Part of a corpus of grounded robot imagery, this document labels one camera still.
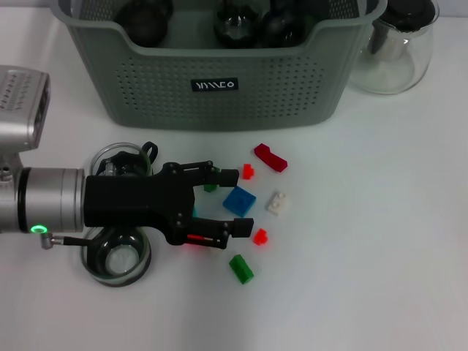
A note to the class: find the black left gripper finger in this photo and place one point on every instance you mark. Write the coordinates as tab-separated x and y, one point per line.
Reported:
228	178
241	227

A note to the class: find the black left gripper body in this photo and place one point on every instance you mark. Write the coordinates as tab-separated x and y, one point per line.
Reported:
131	201

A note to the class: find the grey-green perforated storage bin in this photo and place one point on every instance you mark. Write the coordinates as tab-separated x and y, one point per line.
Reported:
256	91

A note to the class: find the small red-orange toy brick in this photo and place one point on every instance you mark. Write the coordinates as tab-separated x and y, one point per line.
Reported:
248	172
260	237

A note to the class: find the green toy brick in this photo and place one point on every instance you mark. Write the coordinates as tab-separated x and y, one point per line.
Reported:
210	188
241	270

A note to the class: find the blue square toy brick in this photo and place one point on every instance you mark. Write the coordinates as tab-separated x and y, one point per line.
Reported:
238	201

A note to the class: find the white two-stud toy brick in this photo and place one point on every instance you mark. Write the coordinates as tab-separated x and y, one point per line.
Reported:
276	204

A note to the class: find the red-orange sloped toy brick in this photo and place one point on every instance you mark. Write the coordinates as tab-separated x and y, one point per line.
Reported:
197	238

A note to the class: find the dark red long toy brick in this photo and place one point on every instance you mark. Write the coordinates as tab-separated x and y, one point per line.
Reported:
270	158

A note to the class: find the black round teapot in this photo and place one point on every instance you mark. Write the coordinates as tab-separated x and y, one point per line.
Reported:
146	25

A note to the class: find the glass teapot with black lid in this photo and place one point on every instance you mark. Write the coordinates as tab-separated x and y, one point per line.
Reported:
395	69

